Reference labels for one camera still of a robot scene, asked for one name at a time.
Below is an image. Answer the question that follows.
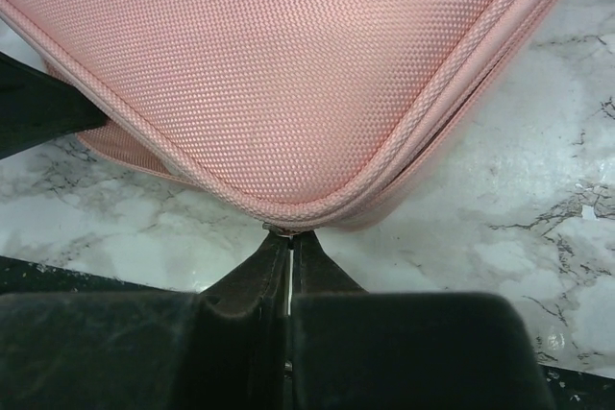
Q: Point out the pink medicine kit case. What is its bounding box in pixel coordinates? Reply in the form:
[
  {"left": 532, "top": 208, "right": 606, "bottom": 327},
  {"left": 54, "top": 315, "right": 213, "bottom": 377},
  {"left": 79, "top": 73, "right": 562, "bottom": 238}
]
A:
[{"left": 1, "top": 0, "right": 557, "bottom": 231}]

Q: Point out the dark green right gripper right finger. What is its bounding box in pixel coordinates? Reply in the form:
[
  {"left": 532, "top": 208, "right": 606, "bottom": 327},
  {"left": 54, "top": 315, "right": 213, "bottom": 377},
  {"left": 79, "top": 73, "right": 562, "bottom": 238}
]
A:
[{"left": 290, "top": 232, "right": 555, "bottom": 409}]

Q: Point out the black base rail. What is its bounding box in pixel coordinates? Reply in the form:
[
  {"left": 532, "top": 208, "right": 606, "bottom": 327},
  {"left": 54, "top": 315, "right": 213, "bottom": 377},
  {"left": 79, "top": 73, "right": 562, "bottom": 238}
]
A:
[{"left": 1, "top": 256, "right": 614, "bottom": 409}]

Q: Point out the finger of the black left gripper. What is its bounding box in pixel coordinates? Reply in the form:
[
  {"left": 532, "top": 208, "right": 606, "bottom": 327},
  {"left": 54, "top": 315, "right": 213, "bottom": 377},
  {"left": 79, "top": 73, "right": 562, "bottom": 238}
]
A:
[{"left": 0, "top": 54, "right": 108, "bottom": 158}]

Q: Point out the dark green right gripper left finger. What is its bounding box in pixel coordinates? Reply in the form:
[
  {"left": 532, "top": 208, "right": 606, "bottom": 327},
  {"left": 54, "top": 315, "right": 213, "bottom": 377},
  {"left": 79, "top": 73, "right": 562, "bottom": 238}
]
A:
[{"left": 1, "top": 236, "right": 288, "bottom": 409}]

